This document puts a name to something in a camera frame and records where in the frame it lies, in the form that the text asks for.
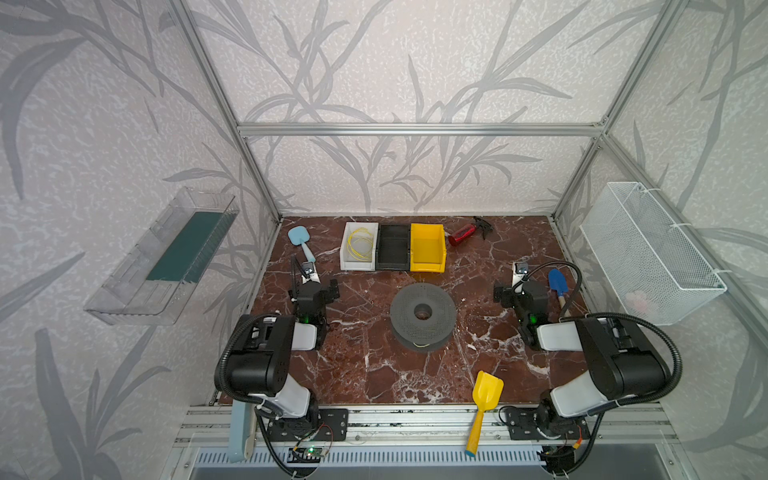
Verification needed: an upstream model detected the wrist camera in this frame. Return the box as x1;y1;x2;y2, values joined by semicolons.
300;262;320;283
512;261;529;289

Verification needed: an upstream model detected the red black spray bottle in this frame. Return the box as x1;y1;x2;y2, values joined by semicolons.
448;216;494;246

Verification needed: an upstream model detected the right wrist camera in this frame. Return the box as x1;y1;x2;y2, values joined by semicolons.
512;261;529;289

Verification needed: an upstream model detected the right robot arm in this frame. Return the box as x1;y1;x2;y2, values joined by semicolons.
492;261;683;446

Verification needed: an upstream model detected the yellow toy shovel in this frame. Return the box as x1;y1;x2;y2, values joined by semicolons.
465;371;504;457

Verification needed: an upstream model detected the clear plastic wall tray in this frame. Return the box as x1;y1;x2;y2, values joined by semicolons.
84;187;240;326

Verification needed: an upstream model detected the white wire basket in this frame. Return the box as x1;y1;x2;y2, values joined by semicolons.
580;182;727;326

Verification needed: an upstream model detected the white plastic bin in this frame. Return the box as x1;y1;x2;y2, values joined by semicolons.
340;222;379;271

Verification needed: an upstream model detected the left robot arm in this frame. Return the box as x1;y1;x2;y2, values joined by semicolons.
214;258;340;439

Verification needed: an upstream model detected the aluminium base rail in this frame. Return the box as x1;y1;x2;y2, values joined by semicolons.
164;404;679;479

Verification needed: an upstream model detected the black plastic bin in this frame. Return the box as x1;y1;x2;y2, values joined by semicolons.
375;224;411;271

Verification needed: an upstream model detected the grey cable spool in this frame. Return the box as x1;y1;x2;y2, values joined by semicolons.
390;283;457;353

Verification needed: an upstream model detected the yellow plastic bin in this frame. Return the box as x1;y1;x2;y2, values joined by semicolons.
410;223;447;273

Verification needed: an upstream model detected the teal toy shovel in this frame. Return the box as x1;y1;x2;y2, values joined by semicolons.
288;226;316;263

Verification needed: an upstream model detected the pink object in basket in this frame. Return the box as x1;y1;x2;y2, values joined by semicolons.
624;290;656;316

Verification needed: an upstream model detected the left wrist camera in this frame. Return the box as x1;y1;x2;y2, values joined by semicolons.
300;262;320;283

